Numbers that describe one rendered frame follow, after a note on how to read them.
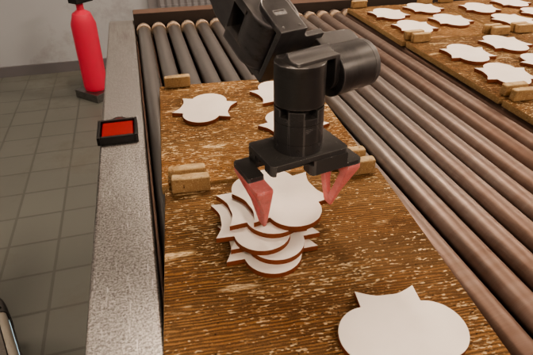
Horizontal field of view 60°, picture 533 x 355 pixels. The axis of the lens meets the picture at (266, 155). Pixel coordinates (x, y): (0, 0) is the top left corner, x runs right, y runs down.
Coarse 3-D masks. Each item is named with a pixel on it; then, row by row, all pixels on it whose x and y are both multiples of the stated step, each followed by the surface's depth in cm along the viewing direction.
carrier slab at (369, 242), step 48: (192, 192) 71; (384, 192) 71; (192, 240) 62; (336, 240) 62; (384, 240) 62; (192, 288) 55; (240, 288) 55; (288, 288) 55; (336, 288) 55; (384, 288) 55; (432, 288) 55; (192, 336) 49; (240, 336) 49; (288, 336) 49; (336, 336) 49; (480, 336) 49
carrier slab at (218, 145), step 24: (168, 96) 102; (192, 96) 102; (240, 96) 102; (168, 120) 92; (240, 120) 92; (264, 120) 92; (336, 120) 92; (168, 144) 84; (192, 144) 84; (216, 144) 84; (240, 144) 84; (216, 168) 77; (264, 168) 77
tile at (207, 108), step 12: (204, 96) 100; (216, 96) 100; (180, 108) 95; (192, 108) 95; (204, 108) 95; (216, 108) 95; (228, 108) 95; (192, 120) 90; (204, 120) 90; (216, 120) 91
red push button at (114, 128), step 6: (102, 126) 91; (108, 126) 91; (114, 126) 91; (120, 126) 91; (126, 126) 91; (132, 126) 91; (102, 132) 89; (108, 132) 89; (114, 132) 89; (120, 132) 89; (126, 132) 89; (132, 132) 89
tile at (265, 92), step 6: (264, 84) 106; (270, 84) 106; (252, 90) 102; (258, 90) 102; (264, 90) 102; (270, 90) 102; (258, 96) 101; (264, 96) 100; (270, 96) 100; (264, 102) 97; (270, 102) 98
